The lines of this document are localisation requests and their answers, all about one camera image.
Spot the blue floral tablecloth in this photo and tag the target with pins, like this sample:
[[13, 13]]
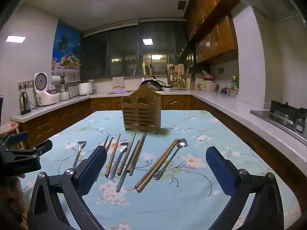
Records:
[[182, 196]]

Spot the green drink bottle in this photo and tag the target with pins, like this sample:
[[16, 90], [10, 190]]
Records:
[[235, 82]]

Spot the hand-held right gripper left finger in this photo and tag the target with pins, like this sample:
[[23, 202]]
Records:
[[94, 167]]

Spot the ceiling vent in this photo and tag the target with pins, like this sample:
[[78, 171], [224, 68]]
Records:
[[182, 5]]

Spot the blue cloth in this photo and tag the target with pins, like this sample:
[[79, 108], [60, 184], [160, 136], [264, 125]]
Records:
[[223, 91]]

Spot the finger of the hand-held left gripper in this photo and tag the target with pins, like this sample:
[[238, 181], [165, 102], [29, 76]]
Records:
[[20, 137], [39, 146]]

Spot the wooden wall cabinets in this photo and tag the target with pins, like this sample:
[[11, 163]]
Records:
[[215, 36]]

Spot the small steel spoon left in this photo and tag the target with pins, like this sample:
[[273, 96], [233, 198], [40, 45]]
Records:
[[80, 148]]

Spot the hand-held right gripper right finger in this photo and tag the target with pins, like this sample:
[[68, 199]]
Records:
[[219, 170]]

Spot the wooden stool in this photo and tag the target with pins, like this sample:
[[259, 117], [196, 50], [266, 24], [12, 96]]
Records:
[[8, 127]]

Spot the dark chopstick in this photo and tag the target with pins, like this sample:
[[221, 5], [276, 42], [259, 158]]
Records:
[[138, 157]]

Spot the fruit and palm wall poster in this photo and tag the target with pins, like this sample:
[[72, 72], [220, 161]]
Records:
[[67, 50]]

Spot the beige hanging towel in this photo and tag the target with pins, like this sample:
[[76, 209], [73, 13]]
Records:
[[118, 82]]

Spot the wall power outlet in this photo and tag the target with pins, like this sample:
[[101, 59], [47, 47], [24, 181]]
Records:
[[25, 84]]

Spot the yellow bottle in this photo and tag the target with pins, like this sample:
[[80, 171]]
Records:
[[144, 68]]

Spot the wooden kitchen tool rack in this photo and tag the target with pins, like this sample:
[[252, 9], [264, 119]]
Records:
[[176, 75]]

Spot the row of small jars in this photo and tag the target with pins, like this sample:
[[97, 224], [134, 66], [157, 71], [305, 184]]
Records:
[[232, 93]]

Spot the wooden base cabinets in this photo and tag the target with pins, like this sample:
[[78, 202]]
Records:
[[72, 115]]

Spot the wooden utensil holder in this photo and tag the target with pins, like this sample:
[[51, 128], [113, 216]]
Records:
[[141, 110]]

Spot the stack of pink containers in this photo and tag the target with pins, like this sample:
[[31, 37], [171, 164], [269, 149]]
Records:
[[209, 85]]

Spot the wooden knife block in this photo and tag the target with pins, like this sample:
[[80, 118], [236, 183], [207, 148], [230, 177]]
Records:
[[193, 82]]

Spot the steel electric kettle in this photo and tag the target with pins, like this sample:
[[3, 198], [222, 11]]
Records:
[[24, 103]]

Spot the dark wall switch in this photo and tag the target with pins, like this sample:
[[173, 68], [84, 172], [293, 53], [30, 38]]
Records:
[[221, 71]]

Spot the white kitchen countertop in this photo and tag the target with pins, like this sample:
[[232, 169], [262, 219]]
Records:
[[239, 110]]

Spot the person's left hand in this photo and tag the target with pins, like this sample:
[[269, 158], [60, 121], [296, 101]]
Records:
[[13, 196]]

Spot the grey spray bottle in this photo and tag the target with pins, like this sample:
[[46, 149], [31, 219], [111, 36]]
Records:
[[150, 69]]

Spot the gas stove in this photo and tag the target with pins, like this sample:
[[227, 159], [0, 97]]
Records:
[[285, 117]]

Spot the black wok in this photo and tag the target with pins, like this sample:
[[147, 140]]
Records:
[[151, 85]]

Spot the metal spoon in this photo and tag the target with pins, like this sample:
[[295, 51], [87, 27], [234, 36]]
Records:
[[171, 159], [120, 155]]

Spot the white rice cooker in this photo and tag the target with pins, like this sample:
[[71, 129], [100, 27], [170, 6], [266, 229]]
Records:
[[46, 95]]

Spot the metal sink faucet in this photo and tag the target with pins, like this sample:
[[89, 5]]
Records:
[[138, 71]]

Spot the white pot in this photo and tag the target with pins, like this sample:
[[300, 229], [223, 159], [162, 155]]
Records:
[[85, 89]]

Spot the purple plastic lid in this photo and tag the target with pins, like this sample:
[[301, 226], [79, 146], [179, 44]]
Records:
[[121, 91]]

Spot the dark kitchen window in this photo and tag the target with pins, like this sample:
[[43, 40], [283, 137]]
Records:
[[134, 52]]

